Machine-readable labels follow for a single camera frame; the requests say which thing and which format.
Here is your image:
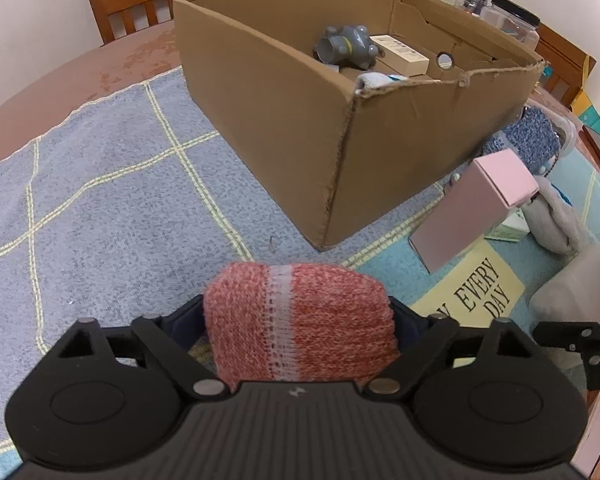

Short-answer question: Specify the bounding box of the pink knit sock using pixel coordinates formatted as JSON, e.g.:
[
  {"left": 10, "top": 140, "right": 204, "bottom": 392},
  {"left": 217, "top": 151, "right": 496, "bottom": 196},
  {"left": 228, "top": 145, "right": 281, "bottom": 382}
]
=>
[{"left": 203, "top": 261, "right": 401, "bottom": 393}]

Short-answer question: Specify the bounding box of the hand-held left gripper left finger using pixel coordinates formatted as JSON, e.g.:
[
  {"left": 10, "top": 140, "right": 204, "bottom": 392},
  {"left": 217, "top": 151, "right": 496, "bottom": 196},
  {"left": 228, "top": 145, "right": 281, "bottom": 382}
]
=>
[{"left": 55, "top": 295, "right": 228, "bottom": 398}]

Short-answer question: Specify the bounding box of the green tissue pack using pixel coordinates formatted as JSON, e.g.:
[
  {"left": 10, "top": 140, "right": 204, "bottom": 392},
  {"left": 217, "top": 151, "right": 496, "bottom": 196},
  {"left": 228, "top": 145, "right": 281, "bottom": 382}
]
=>
[{"left": 485, "top": 207, "right": 531, "bottom": 242}]

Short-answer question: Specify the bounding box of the blue and teal checked mat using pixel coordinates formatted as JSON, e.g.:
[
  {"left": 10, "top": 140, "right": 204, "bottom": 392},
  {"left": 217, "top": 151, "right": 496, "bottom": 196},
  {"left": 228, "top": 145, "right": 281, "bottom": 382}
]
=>
[{"left": 0, "top": 65, "right": 600, "bottom": 480}]

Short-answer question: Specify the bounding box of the blue knit sock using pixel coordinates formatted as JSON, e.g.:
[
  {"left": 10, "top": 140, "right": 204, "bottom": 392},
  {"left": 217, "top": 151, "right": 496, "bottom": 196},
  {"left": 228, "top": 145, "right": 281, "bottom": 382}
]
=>
[{"left": 481, "top": 108, "right": 562, "bottom": 173}]

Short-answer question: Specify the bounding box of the grey rubber animal toy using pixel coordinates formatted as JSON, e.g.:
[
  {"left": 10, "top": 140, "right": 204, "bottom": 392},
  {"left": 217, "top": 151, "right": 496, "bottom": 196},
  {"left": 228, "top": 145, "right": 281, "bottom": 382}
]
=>
[{"left": 314, "top": 24, "right": 387, "bottom": 70}]

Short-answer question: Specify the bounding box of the brown cardboard box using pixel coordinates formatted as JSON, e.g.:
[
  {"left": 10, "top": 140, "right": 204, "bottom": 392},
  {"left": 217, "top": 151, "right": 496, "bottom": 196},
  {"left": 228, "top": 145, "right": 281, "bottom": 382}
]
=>
[{"left": 173, "top": 0, "right": 551, "bottom": 252}]

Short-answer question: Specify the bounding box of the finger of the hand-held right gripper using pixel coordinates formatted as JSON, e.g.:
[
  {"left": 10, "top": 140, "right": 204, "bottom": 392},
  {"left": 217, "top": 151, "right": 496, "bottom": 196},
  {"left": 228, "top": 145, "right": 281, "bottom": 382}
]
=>
[{"left": 532, "top": 320, "right": 600, "bottom": 392}]

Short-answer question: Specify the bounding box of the pink carton box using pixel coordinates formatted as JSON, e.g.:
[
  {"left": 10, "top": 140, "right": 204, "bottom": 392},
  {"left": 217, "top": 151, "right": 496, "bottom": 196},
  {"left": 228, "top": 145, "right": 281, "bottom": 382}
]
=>
[{"left": 408, "top": 151, "right": 540, "bottom": 275}]

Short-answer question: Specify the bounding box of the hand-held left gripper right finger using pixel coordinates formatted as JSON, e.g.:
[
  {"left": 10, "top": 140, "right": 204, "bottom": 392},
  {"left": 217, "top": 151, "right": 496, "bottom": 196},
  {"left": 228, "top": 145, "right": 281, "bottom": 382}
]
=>
[{"left": 362, "top": 297, "right": 548, "bottom": 396}]

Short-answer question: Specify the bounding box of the large clear jar black lid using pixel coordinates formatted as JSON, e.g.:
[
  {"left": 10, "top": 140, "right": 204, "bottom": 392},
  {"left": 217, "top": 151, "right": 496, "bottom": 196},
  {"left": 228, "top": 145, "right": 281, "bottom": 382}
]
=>
[{"left": 480, "top": 0, "right": 542, "bottom": 51}]

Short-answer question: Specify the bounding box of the white sock with blue band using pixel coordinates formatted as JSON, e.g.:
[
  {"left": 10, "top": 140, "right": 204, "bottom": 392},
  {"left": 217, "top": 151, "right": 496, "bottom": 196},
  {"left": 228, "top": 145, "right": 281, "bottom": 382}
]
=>
[
  {"left": 522, "top": 175, "right": 588, "bottom": 256},
  {"left": 355, "top": 72, "right": 410, "bottom": 93}
]

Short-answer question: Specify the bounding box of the beige carton box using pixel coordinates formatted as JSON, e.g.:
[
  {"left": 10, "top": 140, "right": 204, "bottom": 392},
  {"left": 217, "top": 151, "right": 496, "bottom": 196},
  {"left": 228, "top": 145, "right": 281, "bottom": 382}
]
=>
[{"left": 369, "top": 34, "right": 431, "bottom": 78}]

